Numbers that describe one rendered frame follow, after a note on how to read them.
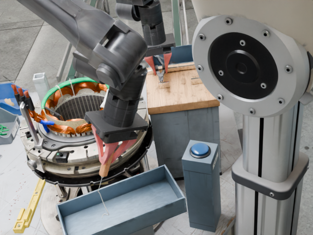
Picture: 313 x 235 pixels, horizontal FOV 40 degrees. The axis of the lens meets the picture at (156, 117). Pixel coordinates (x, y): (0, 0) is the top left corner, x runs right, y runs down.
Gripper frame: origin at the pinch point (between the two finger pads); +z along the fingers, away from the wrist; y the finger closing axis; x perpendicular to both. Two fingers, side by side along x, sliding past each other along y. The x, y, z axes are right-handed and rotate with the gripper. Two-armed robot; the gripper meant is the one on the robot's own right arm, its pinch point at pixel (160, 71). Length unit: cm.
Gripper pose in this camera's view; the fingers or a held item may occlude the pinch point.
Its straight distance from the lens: 119.6
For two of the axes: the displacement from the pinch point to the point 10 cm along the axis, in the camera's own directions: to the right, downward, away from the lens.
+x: 0.6, 5.6, -8.2
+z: 1.6, 8.1, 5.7
